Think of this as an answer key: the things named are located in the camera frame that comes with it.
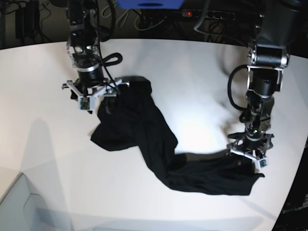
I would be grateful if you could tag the white power strip red switch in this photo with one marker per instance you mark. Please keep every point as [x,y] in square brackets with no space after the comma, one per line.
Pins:
[217,15]

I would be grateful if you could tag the black device on floor left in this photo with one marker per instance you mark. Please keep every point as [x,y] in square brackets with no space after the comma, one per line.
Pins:
[27,20]

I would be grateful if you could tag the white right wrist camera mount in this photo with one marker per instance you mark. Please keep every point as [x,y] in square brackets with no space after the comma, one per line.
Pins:
[86,97]

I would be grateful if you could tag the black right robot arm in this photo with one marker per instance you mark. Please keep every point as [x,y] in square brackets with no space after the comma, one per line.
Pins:
[86,35]

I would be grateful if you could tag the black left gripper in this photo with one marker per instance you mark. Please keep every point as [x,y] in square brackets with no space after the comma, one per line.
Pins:
[259,143]

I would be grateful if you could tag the grey bin at table corner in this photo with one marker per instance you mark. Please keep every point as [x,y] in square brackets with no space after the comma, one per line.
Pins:
[23,208]

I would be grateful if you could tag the black t-shirt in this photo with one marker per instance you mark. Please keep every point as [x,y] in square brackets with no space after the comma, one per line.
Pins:
[131,119]

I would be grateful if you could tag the blue box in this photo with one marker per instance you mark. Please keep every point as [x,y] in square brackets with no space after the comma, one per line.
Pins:
[150,4]

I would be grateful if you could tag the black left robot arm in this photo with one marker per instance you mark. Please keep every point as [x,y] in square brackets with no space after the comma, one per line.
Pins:
[268,57]

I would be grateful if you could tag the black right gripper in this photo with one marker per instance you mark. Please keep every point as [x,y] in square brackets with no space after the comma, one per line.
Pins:
[89,76]

